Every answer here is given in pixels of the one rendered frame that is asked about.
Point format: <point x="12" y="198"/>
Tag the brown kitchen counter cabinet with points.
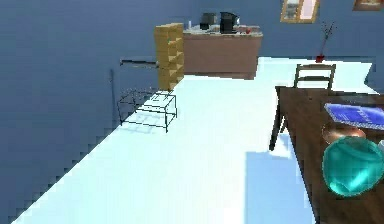
<point x="221" y="55"/>

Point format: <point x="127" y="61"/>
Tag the small pale bottle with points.
<point x="189" y="24"/>

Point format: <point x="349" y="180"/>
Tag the black coffee machine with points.
<point x="228" y="22"/>

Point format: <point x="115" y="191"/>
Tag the dark brown wooden table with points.
<point x="311" y="133"/>

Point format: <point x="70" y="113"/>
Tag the dark wooden chair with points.
<point x="315" y="76"/>

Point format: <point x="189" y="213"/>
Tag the red vase with twigs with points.
<point x="322" y="50"/>

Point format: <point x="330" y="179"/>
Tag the wooden framed window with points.
<point x="300" y="10"/>

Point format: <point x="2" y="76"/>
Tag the copper brown bowl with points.
<point x="340" y="132"/>

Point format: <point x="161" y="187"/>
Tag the blue book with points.
<point x="358" y="115"/>

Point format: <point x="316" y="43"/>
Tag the teal glass bowl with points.
<point x="353" y="166"/>

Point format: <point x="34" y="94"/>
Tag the brown framed picture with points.
<point x="368" y="4"/>

